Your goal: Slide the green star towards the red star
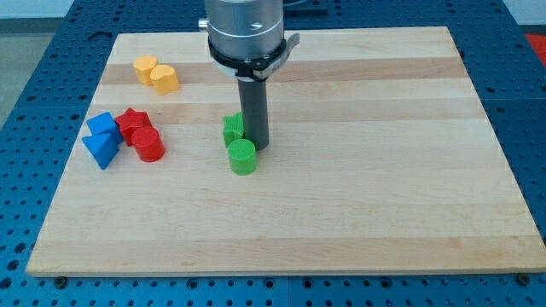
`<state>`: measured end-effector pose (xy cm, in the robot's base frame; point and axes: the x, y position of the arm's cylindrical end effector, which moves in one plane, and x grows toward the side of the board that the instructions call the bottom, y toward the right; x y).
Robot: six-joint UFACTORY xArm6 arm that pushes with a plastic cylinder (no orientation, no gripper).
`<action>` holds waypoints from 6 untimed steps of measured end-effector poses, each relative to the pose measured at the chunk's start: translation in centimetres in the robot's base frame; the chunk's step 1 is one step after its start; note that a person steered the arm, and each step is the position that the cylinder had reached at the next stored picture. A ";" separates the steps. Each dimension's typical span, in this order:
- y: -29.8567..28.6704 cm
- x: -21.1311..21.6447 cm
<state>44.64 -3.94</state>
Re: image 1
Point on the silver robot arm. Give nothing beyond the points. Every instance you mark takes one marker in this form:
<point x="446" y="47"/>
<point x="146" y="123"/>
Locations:
<point x="245" y="29"/>

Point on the red star block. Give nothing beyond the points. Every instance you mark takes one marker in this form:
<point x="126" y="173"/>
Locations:
<point x="130" y="121"/>

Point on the green cylinder block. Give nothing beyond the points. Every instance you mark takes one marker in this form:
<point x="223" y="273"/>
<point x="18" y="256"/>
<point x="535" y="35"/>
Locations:
<point x="242" y="157"/>

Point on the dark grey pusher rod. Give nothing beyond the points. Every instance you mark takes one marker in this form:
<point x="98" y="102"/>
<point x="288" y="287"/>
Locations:
<point x="253" y="99"/>

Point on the wooden board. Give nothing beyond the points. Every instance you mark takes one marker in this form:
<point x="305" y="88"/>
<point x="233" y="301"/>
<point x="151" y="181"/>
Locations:
<point x="381" y="161"/>

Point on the red cylinder block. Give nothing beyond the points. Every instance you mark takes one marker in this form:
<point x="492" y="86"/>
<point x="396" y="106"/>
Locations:
<point x="148" y="144"/>

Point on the yellow heart block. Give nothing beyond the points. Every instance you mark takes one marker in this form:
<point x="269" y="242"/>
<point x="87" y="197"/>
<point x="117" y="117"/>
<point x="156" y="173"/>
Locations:
<point x="164" y="79"/>

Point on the yellow hexagon block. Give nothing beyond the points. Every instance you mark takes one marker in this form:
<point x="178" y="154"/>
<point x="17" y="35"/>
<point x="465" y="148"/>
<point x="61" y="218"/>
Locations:
<point x="143" y="66"/>

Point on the blue triangle block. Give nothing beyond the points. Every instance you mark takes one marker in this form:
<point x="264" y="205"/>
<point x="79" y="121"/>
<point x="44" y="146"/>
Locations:
<point x="102" y="147"/>

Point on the blue cube block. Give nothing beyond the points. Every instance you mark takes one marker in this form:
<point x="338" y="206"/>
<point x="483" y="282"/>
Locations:
<point x="104" y="123"/>

